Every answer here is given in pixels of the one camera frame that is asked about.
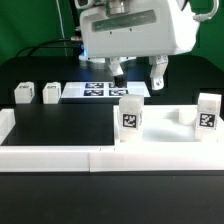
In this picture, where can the white square table top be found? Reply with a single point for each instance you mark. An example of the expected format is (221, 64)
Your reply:
(162, 123)

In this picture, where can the white tag sheet with markers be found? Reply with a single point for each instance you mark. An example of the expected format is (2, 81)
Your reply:
(74, 90)

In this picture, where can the white U-shaped fence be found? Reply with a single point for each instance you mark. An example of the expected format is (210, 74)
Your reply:
(153, 156)

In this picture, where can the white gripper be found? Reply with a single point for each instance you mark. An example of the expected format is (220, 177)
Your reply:
(144, 28)

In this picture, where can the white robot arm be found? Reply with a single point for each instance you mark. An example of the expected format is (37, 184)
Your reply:
(100, 61)

